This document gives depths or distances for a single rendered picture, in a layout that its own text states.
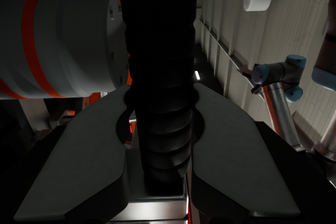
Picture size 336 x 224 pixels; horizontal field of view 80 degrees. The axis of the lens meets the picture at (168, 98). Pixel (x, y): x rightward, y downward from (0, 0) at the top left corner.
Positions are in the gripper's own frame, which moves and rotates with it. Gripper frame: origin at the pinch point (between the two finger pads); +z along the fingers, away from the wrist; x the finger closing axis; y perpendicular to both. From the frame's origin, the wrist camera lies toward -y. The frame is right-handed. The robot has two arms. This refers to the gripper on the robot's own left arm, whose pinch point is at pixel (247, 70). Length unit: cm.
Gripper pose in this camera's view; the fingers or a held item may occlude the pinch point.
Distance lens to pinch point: 126.3
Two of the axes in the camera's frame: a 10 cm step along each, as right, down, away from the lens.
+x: -9.6, 0.3, -2.7
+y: 1.1, -8.7, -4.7
